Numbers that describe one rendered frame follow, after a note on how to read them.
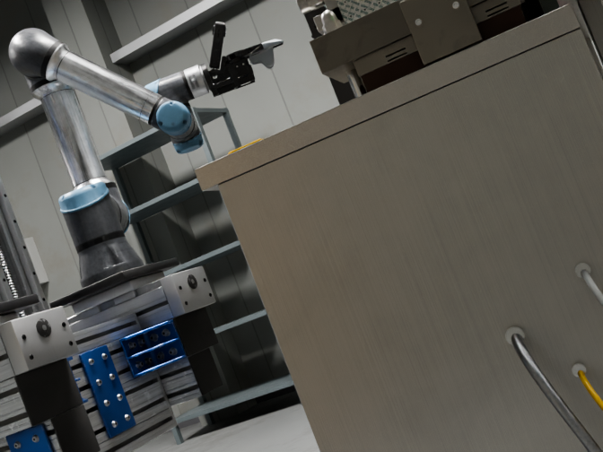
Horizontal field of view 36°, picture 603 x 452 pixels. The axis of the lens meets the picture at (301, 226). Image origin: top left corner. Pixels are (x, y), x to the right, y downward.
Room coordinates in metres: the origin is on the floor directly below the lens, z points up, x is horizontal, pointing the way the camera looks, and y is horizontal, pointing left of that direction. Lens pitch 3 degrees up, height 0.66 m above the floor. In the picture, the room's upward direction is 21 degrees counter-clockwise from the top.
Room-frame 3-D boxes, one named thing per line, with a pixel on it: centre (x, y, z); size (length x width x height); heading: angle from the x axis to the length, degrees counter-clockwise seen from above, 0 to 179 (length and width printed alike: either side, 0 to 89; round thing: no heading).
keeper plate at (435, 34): (1.46, -0.33, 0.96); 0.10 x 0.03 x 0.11; 74
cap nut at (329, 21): (1.55, -0.17, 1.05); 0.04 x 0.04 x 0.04
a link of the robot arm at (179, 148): (2.24, 0.19, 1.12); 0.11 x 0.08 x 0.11; 1
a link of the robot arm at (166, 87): (2.26, 0.19, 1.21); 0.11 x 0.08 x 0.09; 91
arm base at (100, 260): (2.13, 0.45, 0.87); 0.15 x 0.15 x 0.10
